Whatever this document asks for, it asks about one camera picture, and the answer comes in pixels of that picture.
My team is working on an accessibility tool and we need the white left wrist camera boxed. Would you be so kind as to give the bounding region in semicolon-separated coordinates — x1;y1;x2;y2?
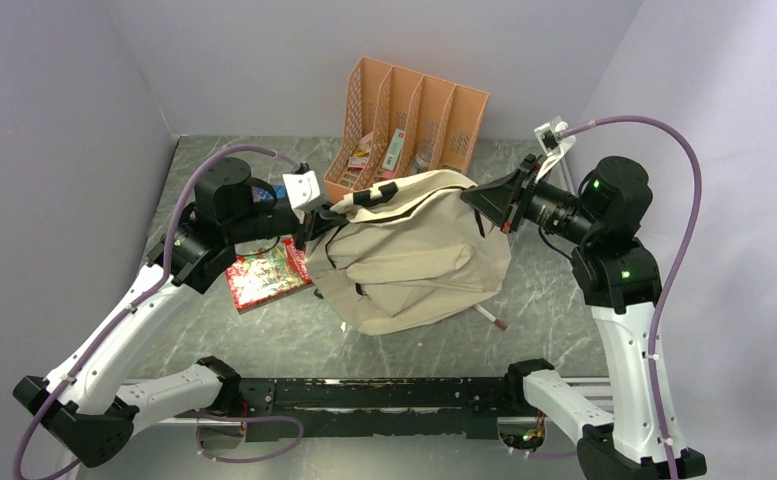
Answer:
282;171;325;213

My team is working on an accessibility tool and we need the orange plastic file organizer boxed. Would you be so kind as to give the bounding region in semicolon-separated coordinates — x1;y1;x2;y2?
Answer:
324;57;489;202

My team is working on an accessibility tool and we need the red patterned book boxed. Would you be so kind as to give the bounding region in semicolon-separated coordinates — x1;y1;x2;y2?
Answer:
225;238;312;313

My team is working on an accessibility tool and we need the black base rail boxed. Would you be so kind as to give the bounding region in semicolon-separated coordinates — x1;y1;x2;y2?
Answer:
206;376;542;442

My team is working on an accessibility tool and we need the beige canvas backpack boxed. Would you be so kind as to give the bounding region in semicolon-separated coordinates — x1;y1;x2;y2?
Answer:
305;170;511;336

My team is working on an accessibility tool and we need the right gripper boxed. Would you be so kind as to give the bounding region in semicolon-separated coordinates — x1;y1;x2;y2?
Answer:
461;153;600;244

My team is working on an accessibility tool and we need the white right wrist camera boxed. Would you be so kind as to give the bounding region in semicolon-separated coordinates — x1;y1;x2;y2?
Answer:
533;117;575;183

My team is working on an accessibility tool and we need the blue cover book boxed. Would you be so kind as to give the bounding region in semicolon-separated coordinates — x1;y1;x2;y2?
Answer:
252;184;287;203

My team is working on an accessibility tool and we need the white red pen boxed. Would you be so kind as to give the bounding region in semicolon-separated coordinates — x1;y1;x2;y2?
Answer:
474;304;508;331

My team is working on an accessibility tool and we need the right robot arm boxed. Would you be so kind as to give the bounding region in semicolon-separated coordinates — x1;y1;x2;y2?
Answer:
462;156;707;479

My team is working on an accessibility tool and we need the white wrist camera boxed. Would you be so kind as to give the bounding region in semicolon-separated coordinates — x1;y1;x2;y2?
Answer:
533;117;575;183
282;171;325;213

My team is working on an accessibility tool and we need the red white small box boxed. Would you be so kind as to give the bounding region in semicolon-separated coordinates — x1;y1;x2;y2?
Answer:
347;132;374;171

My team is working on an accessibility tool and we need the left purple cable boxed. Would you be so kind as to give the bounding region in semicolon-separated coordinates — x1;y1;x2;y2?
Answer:
11;145;303;480

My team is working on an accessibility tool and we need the green white box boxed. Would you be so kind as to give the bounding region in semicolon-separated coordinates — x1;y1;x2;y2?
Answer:
381;128;405;172

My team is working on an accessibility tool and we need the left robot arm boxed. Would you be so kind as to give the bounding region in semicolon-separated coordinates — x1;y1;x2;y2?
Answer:
13;155;329;468

